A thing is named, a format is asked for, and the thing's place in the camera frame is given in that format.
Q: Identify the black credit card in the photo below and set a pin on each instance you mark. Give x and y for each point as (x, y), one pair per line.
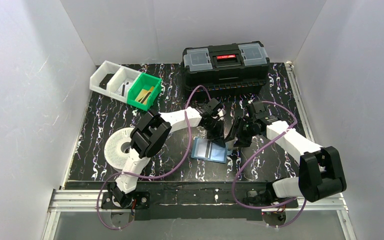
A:
(103, 84)

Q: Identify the white printed card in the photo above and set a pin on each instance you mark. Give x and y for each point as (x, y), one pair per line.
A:
(127, 83)

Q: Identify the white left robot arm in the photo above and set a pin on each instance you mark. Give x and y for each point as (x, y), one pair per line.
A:
(130, 149)

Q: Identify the white credit card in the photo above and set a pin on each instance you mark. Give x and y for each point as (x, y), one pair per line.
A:
(121, 91)

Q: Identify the white bin far left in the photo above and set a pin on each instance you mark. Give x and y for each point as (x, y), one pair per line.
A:
(100, 78)

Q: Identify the white bin middle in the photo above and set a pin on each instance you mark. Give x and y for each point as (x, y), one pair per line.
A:
(121, 82)

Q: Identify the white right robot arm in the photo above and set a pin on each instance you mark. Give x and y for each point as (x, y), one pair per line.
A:
(320, 173)

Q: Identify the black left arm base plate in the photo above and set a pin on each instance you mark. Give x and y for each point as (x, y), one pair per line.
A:
(137, 200)

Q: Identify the gold credit card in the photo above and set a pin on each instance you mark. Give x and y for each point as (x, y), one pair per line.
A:
(144, 94)

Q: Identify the white bin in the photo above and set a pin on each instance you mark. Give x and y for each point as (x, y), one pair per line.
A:
(100, 78)
(121, 82)

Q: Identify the black toolbox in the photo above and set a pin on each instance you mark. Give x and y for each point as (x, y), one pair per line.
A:
(225, 70)

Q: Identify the card with dark stripe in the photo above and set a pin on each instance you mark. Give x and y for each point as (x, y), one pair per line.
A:
(203, 149)

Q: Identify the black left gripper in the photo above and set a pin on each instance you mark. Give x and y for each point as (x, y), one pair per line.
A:
(214, 125)

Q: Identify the green plastic bin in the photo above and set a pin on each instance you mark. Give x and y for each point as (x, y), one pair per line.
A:
(144, 81)

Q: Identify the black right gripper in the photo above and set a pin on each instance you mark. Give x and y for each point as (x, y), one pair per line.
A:
(241, 129)

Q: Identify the aluminium rail frame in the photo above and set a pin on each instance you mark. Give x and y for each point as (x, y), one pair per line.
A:
(196, 202)

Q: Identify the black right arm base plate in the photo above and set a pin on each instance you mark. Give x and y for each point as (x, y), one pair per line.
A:
(258, 199)

